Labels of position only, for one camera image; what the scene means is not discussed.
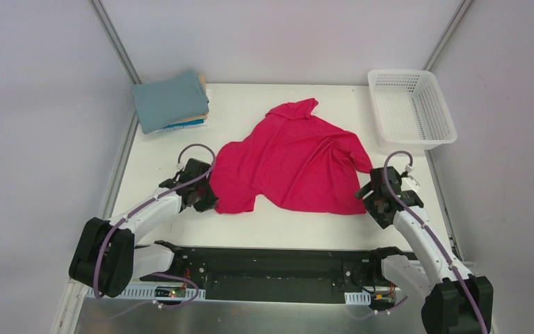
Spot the red t shirt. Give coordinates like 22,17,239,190
210,98,373,215

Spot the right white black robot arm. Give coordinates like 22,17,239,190
355,166,494,333

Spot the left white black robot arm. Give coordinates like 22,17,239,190
68,159,218,297

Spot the folded blue white t shirt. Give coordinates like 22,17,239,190
156,119,206,132

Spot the white plastic basket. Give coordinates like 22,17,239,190
368,69,458,151

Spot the folded teal t shirt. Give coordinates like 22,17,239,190
132,70,209,134

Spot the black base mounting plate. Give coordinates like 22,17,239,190
134,241,401,304

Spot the folded beige t shirt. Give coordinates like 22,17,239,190
183,74,209,122

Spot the right white cable duct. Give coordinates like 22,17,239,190
344,291,371,306

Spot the white cable duct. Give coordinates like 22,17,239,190
344,291,371,306
86,285,207,301

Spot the aluminium frame rail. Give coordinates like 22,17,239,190
69,252,485,292

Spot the left white cable duct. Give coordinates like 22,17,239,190
86,285,207,301

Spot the left aluminium corner post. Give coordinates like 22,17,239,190
88,0,141,84

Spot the aluminium corner post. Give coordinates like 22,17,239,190
423,0,475,72
88,0,141,84

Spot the right aluminium corner post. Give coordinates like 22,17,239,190
423,0,475,72

